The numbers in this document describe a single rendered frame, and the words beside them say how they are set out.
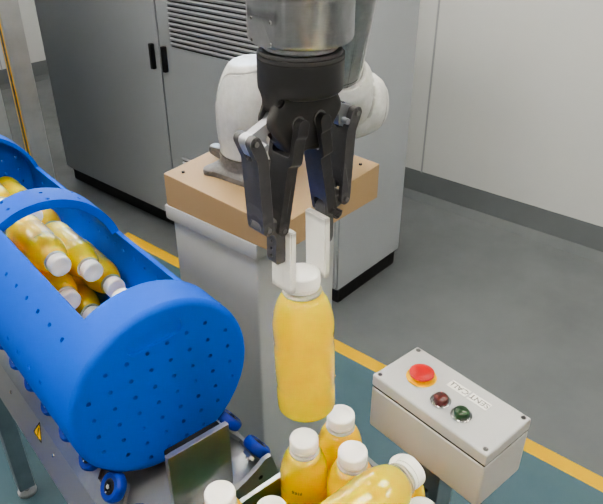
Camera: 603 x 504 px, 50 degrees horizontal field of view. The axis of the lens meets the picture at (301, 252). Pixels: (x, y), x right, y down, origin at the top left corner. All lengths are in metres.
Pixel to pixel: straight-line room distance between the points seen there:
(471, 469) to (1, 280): 0.75
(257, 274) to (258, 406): 0.43
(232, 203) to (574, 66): 2.30
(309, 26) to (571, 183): 3.15
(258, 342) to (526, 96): 2.32
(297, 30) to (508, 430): 0.60
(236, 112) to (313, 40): 0.96
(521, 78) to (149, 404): 2.92
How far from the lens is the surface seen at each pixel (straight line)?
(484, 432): 0.91
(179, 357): 0.95
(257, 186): 0.57
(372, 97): 1.50
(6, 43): 2.18
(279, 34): 0.53
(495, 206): 3.81
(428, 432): 0.94
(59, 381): 0.93
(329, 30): 0.53
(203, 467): 0.98
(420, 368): 0.97
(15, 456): 2.25
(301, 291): 0.65
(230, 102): 1.48
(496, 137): 3.70
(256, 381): 1.74
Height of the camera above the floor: 1.74
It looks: 31 degrees down
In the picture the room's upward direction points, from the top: straight up
